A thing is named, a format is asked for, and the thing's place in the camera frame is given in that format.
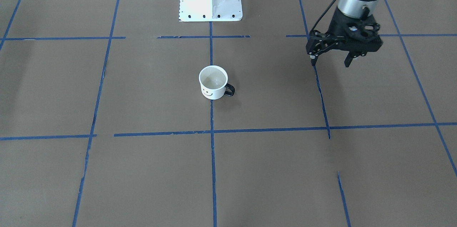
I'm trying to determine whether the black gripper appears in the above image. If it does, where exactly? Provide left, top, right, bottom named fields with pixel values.
left=311, top=7, right=383, bottom=68

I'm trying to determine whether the white smiley enamel mug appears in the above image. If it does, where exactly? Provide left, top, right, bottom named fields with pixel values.
left=199, top=65, right=235, bottom=100

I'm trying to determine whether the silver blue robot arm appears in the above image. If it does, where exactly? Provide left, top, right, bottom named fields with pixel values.
left=306, top=0, right=383, bottom=67

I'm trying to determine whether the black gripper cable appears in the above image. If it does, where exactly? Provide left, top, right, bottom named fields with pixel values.
left=308, top=0, right=344, bottom=35

